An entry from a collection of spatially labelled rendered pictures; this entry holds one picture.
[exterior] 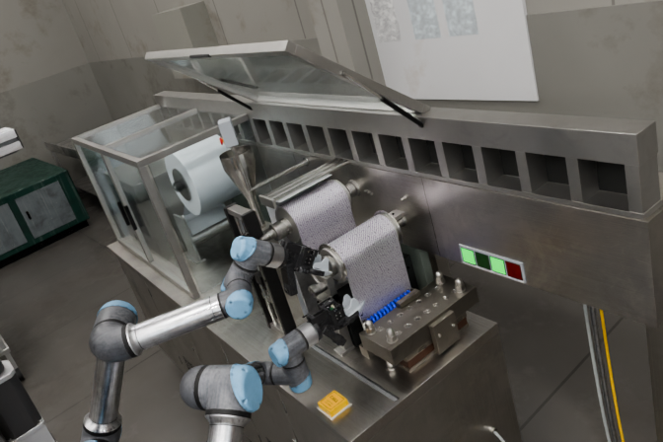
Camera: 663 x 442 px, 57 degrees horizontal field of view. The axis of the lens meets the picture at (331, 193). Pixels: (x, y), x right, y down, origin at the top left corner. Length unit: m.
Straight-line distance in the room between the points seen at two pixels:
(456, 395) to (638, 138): 1.07
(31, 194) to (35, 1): 3.07
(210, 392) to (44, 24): 8.17
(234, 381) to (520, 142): 0.95
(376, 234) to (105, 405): 1.01
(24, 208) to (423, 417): 6.02
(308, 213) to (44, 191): 5.58
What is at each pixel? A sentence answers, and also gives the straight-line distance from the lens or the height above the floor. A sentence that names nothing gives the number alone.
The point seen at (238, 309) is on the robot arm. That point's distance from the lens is 1.73.
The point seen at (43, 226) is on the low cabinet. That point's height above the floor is 0.23.
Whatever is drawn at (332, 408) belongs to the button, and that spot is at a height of 0.92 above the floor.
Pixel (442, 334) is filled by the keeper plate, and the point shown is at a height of 0.97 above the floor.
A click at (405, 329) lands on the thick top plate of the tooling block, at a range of 2.03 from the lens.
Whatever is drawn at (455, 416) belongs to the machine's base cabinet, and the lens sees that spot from 2.20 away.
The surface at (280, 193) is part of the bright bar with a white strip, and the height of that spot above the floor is 1.45.
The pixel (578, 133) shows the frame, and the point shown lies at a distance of 1.56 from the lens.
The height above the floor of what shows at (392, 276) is 1.12.
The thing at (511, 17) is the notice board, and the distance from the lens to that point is 3.45.
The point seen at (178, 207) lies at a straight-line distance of 2.81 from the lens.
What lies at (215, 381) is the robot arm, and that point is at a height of 1.29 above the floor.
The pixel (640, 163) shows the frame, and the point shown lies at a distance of 1.52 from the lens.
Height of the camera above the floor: 2.20
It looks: 21 degrees down
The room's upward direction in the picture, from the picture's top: 17 degrees counter-clockwise
